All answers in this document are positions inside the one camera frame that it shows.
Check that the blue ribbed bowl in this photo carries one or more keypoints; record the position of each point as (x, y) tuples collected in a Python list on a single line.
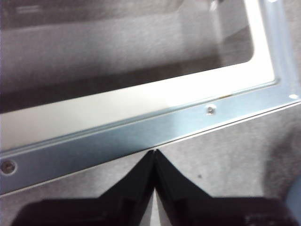
[(295, 207)]

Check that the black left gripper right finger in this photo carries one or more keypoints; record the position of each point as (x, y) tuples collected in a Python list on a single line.
[(200, 212)]

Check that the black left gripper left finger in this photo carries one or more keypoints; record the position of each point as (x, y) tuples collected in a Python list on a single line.
[(105, 212)]

